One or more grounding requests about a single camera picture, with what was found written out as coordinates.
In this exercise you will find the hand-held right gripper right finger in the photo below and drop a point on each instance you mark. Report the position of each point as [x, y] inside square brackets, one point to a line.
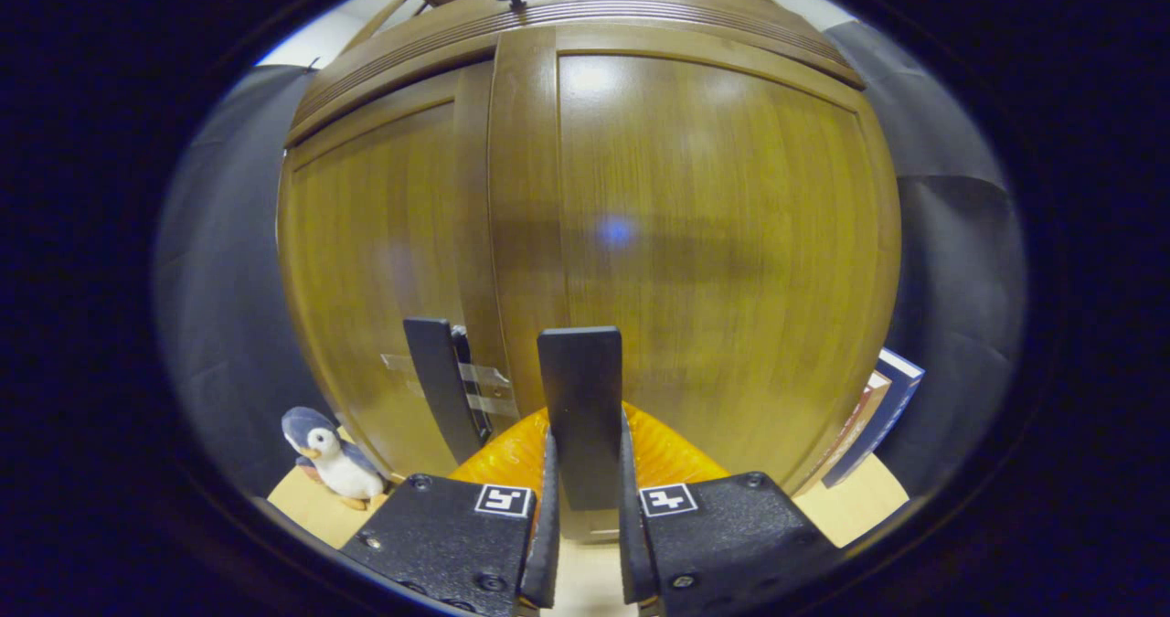
[632, 553]

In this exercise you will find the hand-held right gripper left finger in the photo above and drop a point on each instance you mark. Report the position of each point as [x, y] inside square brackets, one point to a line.
[544, 553]

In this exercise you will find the wooden shoe cabinet door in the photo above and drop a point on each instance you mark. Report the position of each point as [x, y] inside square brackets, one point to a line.
[713, 233]
[375, 251]

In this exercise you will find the penguin plush toy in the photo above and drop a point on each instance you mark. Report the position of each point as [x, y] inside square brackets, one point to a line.
[340, 466]

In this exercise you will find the blue book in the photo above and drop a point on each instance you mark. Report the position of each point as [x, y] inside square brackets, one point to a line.
[896, 398]

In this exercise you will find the wooden drawer with black knob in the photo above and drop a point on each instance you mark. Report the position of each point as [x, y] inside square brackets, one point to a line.
[585, 15]

